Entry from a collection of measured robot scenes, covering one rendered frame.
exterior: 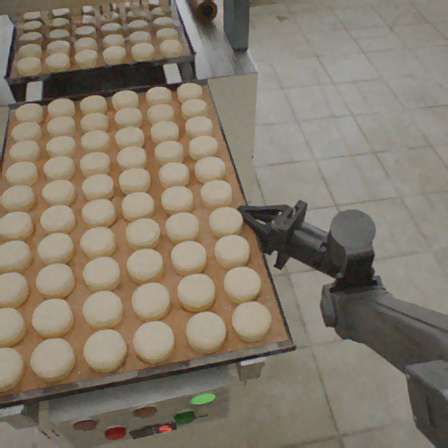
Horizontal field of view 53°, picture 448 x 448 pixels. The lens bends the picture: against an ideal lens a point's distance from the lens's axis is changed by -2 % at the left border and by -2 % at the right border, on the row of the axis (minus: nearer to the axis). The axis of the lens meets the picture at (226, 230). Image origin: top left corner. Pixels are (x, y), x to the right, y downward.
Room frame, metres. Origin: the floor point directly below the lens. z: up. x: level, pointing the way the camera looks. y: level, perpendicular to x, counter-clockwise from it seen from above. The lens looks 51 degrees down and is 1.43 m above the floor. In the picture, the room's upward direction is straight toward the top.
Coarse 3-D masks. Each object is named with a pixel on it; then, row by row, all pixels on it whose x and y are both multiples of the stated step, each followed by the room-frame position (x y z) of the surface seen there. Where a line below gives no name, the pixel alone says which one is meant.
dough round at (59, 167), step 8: (48, 160) 0.57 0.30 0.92; (56, 160) 0.57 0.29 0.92; (64, 160) 0.57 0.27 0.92; (72, 160) 0.57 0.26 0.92; (48, 168) 0.55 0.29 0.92; (56, 168) 0.55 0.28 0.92; (64, 168) 0.55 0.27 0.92; (72, 168) 0.55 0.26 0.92; (48, 176) 0.54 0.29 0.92; (56, 176) 0.54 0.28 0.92; (64, 176) 0.54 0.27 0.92; (72, 176) 0.55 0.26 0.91
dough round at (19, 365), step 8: (0, 352) 0.23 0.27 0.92; (8, 352) 0.23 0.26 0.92; (16, 352) 0.23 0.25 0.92; (0, 360) 0.22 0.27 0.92; (8, 360) 0.22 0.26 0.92; (16, 360) 0.22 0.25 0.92; (0, 368) 0.21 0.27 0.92; (8, 368) 0.21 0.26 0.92; (16, 368) 0.21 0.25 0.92; (24, 368) 0.21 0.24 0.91; (0, 376) 0.20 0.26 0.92; (8, 376) 0.20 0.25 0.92; (16, 376) 0.20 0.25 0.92; (0, 384) 0.19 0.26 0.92; (8, 384) 0.19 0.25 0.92; (16, 384) 0.19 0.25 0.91; (0, 392) 0.19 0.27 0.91
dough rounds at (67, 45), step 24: (144, 0) 1.23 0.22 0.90; (24, 24) 1.06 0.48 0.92; (72, 24) 1.10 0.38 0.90; (96, 24) 1.09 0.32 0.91; (120, 24) 1.09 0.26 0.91; (144, 24) 1.05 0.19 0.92; (168, 24) 1.05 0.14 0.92; (24, 48) 0.95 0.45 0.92; (48, 48) 0.95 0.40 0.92; (72, 48) 0.98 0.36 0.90; (96, 48) 0.96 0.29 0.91; (120, 48) 0.94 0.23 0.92; (144, 48) 0.94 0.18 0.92; (168, 48) 0.94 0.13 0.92; (24, 72) 0.86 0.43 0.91; (48, 72) 0.88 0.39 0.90
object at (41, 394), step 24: (72, 96) 0.77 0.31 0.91; (0, 168) 0.57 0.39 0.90; (264, 264) 0.37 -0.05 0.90; (288, 336) 0.26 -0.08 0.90; (192, 360) 0.23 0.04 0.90; (216, 360) 0.23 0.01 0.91; (240, 360) 0.23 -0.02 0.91; (72, 384) 0.20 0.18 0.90; (96, 384) 0.19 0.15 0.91; (120, 384) 0.20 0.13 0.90; (0, 408) 0.17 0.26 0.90
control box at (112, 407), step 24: (144, 384) 0.22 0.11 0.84; (168, 384) 0.22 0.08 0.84; (192, 384) 0.22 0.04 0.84; (216, 384) 0.22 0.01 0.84; (72, 408) 0.19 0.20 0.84; (96, 408) 0.19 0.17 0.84; (120, 408) 0.19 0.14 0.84; (168, 408) 0.20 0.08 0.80; (192, 408) 0.21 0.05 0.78; (216, 408) 0.22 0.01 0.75; (72, 432) 0.17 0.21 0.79; (96, 432) 0.18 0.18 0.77
